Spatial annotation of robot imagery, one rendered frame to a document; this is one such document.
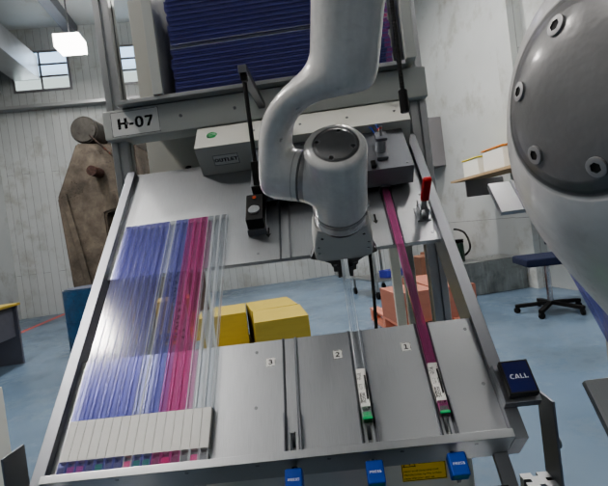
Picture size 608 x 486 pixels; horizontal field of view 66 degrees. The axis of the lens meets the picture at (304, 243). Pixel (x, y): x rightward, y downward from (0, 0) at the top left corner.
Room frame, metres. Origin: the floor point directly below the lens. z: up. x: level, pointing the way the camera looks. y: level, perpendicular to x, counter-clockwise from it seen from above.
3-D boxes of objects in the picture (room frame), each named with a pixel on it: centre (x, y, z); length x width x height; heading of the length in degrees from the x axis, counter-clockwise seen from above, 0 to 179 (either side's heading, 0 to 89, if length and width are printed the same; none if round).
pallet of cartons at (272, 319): (3.83, 0.52, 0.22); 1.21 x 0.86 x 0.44; 7
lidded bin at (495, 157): (5.50, -2.47, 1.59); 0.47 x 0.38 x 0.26; 8
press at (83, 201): (6.82, 2.53, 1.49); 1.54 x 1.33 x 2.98; 98
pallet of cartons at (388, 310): (4.51, -1.03, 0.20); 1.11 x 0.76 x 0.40; 8
